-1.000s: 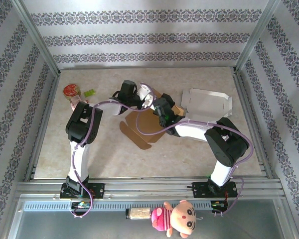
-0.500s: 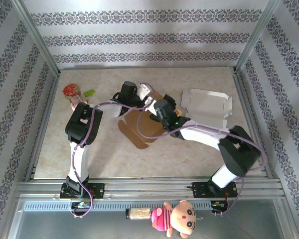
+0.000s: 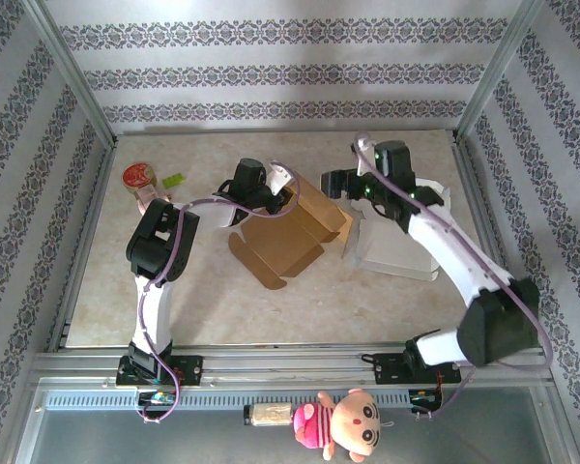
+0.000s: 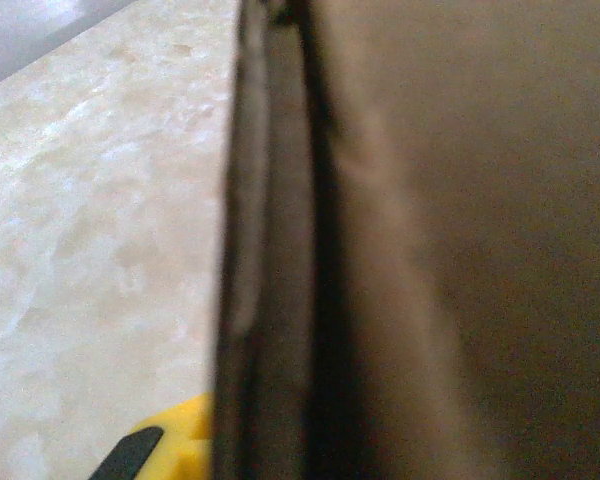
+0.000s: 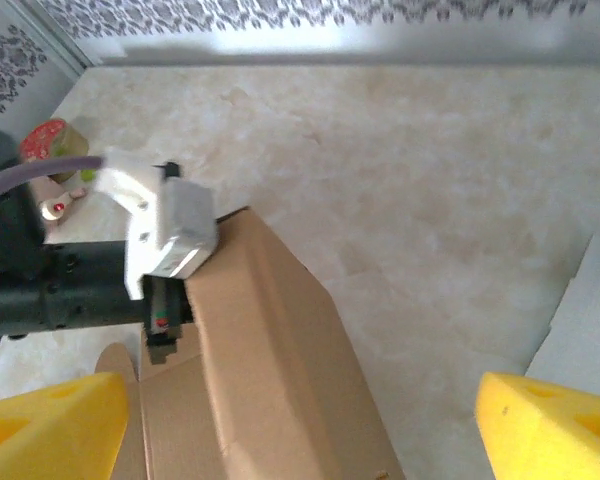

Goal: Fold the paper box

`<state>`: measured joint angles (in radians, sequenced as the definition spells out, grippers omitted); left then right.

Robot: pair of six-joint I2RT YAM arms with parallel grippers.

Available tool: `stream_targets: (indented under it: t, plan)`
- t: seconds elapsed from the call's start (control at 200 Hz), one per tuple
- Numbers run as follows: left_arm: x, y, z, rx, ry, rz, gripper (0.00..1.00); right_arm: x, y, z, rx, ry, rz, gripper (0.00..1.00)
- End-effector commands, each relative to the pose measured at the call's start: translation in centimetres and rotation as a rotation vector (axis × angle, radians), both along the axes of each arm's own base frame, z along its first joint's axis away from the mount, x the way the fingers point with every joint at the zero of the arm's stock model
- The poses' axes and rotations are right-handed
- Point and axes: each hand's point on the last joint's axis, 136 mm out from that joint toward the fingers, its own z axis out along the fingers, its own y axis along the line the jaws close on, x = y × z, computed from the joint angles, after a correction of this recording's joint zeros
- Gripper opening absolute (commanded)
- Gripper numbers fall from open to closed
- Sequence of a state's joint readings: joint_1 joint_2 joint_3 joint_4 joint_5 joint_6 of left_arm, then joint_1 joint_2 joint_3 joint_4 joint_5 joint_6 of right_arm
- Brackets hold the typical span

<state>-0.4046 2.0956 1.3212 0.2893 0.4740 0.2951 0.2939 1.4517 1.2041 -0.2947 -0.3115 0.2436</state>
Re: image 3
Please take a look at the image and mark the brown cardboard box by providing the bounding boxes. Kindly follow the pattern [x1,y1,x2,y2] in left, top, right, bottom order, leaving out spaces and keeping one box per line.
[227,172,354,291]

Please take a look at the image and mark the white and teal paper box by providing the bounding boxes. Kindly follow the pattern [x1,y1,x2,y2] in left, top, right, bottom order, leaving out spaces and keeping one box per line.
[340,176,453,282]

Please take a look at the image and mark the pink plastic bottle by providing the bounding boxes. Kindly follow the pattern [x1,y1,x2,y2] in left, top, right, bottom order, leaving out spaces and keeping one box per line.
[133,186,175,218]

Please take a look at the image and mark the red round tin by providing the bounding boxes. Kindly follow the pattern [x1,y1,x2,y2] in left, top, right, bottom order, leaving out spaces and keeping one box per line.
[121,162,157,194]

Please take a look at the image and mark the small circuit board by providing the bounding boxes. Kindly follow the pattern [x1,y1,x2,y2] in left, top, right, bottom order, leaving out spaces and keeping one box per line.
[409,390,441,411]
[137,390,179,407]

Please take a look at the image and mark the beige small device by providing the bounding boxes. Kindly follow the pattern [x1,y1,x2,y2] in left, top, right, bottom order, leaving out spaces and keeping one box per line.
[243,403,296,427]

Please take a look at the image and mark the pink plush doll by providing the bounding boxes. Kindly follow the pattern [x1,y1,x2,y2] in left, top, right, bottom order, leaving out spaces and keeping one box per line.
[292,389,384,463]

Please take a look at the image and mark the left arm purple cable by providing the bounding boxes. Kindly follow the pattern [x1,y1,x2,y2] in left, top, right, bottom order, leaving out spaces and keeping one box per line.
[134,161,302,426]

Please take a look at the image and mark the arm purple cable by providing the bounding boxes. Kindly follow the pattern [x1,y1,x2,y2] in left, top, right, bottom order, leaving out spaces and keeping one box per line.
[134,161,302,426]
[350,132,555,421]

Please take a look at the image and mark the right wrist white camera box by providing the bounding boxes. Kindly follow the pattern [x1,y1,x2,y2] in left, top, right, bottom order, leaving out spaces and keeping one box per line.
[353,136,379,179]

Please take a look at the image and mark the aluminium side rail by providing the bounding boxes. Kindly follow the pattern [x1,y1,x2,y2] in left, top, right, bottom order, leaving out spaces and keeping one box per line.
[47,137,120,352]
[449,132,536,349]

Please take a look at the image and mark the aluminium frame post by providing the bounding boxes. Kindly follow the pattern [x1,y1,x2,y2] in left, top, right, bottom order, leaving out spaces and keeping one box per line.
[453,0,547,141]
[22,0,120,146]

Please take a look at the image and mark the aluminium rail beam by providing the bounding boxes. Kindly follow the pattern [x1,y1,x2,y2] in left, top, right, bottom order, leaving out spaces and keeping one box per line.
[28,341,552,388]

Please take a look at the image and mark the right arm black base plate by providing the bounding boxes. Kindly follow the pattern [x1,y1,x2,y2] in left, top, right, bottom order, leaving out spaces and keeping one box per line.
[374,351,463,387]

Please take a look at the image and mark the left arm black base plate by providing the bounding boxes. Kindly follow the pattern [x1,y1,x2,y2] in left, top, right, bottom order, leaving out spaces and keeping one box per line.
[115,355,205,388]

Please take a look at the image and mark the grey slotted cable duct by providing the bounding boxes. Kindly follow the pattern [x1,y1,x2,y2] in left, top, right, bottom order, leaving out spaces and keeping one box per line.
[43,388,446,413]

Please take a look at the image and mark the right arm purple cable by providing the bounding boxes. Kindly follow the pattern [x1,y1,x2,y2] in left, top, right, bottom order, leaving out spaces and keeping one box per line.
[350,132,555,421]

